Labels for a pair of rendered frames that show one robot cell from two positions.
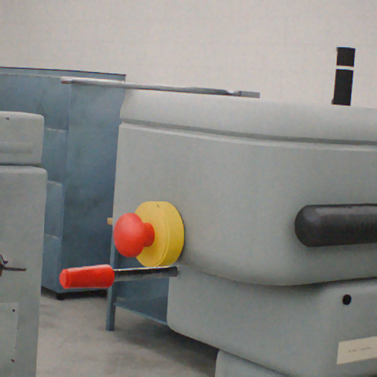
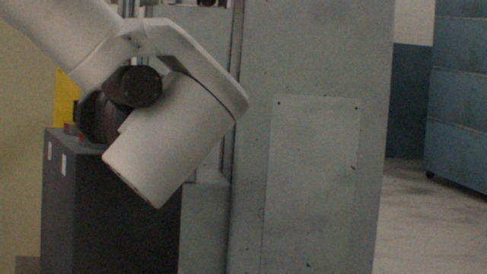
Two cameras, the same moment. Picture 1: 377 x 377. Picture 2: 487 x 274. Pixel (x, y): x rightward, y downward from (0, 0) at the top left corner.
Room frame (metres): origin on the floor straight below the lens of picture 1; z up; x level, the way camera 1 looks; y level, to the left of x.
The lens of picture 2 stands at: (0.44, -0.47, 1.27)
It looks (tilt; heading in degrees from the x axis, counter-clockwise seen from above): 7 degrees down; 25
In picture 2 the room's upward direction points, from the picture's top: 4 degrees clockwise
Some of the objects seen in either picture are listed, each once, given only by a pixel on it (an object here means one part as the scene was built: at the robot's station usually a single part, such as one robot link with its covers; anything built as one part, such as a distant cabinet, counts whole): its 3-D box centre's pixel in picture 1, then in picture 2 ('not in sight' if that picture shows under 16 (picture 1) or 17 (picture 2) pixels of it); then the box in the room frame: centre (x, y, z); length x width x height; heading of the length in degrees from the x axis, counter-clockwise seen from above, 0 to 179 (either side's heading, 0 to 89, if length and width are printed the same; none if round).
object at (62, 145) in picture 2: not in sight; (104, 214); (1.38, 0.15, 1.04); 0.22 x 0.12 x 0.20; 46
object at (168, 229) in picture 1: (156, 234); not in sight; (0.87, 0.02, 1.76); 0.06 x 0.02 x 0.06; 39
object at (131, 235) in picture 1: (135, 235); not in sight; (0.85, 0.04, 1.76); 0.04 x 0.03 x 0.04; 39
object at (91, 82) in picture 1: (163, 87); not in sight; (1.00, 0.03, 1.89); 0.24 x 0.04 x 0.01; 131
